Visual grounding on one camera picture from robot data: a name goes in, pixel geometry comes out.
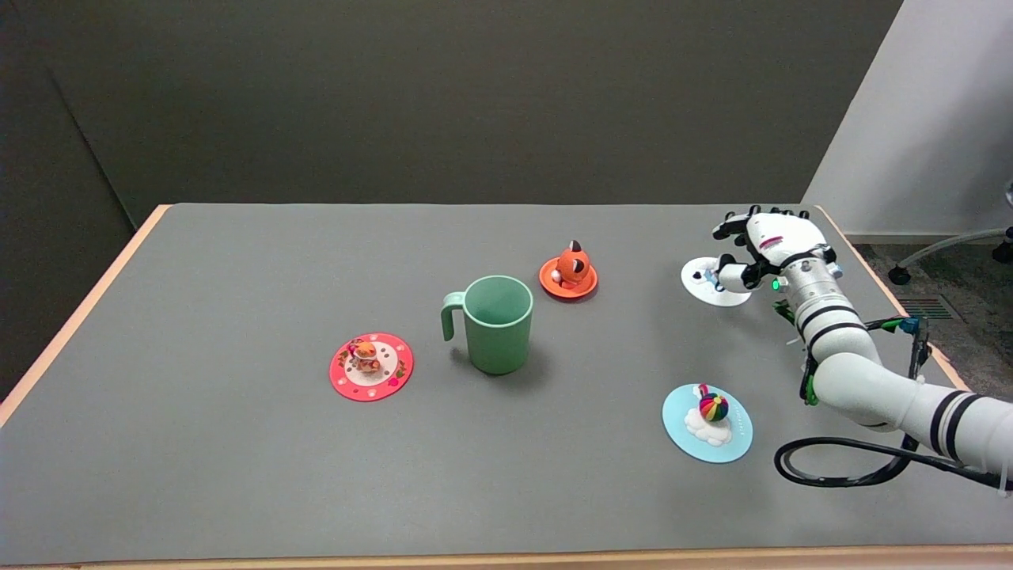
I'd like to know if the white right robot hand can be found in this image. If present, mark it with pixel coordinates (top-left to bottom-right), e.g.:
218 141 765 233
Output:
711 205 837 292

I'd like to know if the white cup lid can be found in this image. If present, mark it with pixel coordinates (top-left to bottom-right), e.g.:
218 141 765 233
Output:
681 256 752 307

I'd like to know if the blue balloon cup lid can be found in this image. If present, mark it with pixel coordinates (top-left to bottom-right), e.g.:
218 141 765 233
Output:
662 383 753 464

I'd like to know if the orange fox cup lid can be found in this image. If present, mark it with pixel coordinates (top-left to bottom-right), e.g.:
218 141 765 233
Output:
539 241 599 299

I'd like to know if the red hamster cup lid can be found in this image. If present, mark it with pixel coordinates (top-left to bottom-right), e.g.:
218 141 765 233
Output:
329 332 415 402

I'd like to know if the floor vent grille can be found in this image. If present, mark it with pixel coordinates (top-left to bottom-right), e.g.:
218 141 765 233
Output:
897 295 961 322

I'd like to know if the office chair base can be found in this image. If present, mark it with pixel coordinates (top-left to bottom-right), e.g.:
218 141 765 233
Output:
887 182 1013 286

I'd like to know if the green mug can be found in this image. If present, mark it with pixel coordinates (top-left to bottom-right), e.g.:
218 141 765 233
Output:
441 275 534 375

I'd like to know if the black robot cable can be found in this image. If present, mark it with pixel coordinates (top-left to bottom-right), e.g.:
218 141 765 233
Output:
773 314 1013 492

